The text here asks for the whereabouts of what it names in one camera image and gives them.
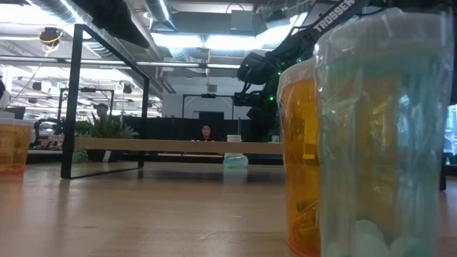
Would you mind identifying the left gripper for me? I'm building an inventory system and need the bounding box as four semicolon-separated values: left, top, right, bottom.
81;0;151;49

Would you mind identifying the black hanging device yellow cable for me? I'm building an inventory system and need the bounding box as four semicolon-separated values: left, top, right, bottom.
38;26;64;47

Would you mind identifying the black desk monitor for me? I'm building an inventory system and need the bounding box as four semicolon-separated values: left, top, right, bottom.
3;106;26;121

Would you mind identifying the black aluminium table frame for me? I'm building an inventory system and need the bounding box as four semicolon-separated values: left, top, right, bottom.
26;152;285;166

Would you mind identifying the black partition wall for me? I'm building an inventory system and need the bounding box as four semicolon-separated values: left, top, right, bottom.
123;116;267;142

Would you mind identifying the orange pill bottle white cap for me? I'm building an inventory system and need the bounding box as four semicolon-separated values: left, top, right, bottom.
0;117;36;176
277;59;322;257

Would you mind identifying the green pill bottle white cap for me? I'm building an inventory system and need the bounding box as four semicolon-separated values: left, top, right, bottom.
224;153;250;168
313;9;455;257

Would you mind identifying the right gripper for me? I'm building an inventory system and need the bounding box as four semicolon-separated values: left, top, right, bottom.
234;80;283;143

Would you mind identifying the black office chair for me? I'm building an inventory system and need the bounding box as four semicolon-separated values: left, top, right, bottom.
30;119;65;149

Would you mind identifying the person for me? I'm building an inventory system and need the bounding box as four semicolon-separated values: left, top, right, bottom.
198;124;217;142
93;103;110;121

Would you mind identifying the green potted succulent plant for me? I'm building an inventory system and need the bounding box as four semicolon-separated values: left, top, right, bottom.
73;112;141;164

